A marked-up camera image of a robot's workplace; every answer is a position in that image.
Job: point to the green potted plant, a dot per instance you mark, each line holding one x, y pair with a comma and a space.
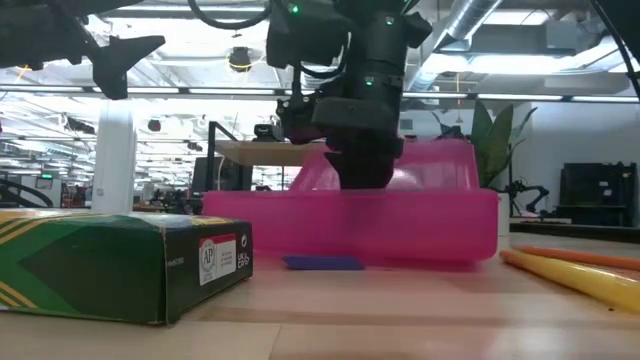
492, 145

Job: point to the black ceiling dome camera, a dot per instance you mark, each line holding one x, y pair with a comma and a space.
240, 59

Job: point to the silver spiral air duct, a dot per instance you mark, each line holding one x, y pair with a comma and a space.
465, 22

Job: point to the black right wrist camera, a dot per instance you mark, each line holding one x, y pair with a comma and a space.
297, 120

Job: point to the black monitor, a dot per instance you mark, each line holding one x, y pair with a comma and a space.
220, 175

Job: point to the black bench edge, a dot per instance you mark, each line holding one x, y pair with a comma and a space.
575, 231

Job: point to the white column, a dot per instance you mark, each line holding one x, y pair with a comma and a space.
114, 160

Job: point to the pink translucent pencil box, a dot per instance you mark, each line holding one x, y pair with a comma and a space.
400, 225

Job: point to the green crayon box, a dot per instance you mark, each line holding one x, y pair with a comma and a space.
100, 265

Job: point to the black cabinet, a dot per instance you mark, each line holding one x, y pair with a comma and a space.
597, 192

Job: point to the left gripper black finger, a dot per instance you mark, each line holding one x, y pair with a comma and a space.
117, 60

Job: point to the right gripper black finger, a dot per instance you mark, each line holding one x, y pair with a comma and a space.
375, 170
350, 170

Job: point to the blue eraser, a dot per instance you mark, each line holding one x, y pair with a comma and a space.
322, 263

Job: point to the small black background robot arm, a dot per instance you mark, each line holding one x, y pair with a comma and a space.
530, 192

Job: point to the yellow marker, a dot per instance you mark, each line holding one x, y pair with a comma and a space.
585, 280

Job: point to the orange marker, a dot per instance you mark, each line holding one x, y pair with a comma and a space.
595, 258

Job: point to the black camera on table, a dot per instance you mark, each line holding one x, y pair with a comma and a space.
267, 132

